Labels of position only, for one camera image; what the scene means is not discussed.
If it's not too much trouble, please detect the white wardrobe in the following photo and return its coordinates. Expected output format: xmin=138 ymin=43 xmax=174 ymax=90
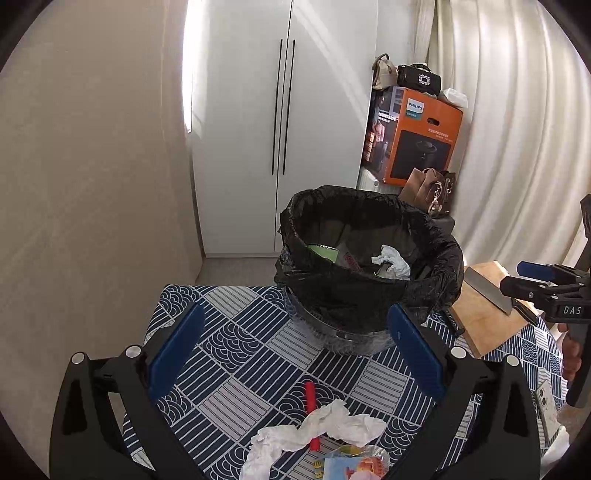
xmin=191 ymin=0 xmax=380 ymax=259

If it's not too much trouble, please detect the white tissue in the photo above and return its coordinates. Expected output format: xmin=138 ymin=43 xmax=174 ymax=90
xmin=371 ymin=244 xmax=412 ymax=280

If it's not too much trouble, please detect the black pouch bag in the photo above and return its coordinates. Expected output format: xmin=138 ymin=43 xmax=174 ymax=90
xmin=396 ymin=63 xmax=443 ymax=97

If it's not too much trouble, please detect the orange cardboard box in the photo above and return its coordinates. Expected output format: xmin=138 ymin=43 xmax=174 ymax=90
xmin=359 ymin=86 xmax=464 ymax=187

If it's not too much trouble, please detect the white tissue packet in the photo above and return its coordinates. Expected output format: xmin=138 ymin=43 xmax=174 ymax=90
xmin=438 ymin=87 xmax=468 ymax=110

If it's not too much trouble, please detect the blue patterned tablecloth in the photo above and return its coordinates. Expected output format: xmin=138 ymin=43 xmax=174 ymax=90
xmin=121 ymin=283 xmax=570 ymax=480

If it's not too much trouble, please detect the red plastic stick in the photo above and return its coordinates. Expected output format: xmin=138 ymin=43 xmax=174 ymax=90
xmin=303 ymin=381 xmax=322 ymax=452

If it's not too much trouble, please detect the beige handbag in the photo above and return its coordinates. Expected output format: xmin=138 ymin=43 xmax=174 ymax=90
xmin=371 ymin=52 xmax=399 ymax=91

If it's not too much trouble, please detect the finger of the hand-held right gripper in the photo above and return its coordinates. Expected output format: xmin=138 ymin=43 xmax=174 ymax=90
xmin=499 ymin=275 xmax=591 ymax=306
xmin=516 ymin=260 xmax=591 ymax=284

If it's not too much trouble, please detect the steel cleaver knife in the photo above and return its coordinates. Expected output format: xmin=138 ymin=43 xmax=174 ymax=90
xmin=462 ymin=266 xmax=539 ymax=325

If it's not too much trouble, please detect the clear plastic trash bin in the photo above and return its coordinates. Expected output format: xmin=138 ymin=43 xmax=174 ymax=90
xmin=285 ymin=295 xmax=398 ymax=357

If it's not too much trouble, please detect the wooden cutting board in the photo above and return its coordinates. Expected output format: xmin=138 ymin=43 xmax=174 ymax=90
xmin=450 ymin=260 xmax=537 ymax=359

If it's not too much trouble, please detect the bin with black bag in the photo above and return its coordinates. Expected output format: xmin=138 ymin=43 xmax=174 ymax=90
xmin=274 ymin=185 xmax=464 ymax=333

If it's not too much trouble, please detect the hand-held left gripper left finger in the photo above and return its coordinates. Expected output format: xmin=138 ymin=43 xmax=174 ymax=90
xmin=48 ymin=304 xmax=208 ymax=480

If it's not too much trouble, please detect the person's right hand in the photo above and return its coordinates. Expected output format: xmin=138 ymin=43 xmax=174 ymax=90
xmin=556 ymin=322 xmax=584 ymax=382

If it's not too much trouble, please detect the colourful snack packet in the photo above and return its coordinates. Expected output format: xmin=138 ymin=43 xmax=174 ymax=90
xmin=313 ymin=445 xmax=389 ymax=480

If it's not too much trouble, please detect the white curtain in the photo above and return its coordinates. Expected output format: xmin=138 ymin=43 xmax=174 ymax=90
xmin=413 ymin=0 xmax=591 ymax=278

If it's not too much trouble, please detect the brown handbag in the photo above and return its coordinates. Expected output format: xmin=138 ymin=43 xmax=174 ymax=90
xmin=399 ymin=167 xmax=458 ymax=218

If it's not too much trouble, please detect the green paper cup piece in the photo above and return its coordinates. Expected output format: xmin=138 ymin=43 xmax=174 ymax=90
xmin=307 ymin=243 xmax=341 ymax=264

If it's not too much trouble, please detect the white smartphone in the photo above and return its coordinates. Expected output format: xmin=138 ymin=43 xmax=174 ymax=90
xmin=535 ymin=380 xmax=563 ymax=445

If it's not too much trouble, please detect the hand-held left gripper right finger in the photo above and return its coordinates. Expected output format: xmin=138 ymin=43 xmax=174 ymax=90
xmin=387 ymin=303 xmax=542 ymax=480

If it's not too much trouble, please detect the white crumpled plastic bag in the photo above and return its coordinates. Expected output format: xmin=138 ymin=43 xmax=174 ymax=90
xmin=239 ymin=399 xmax=387 ymax=480

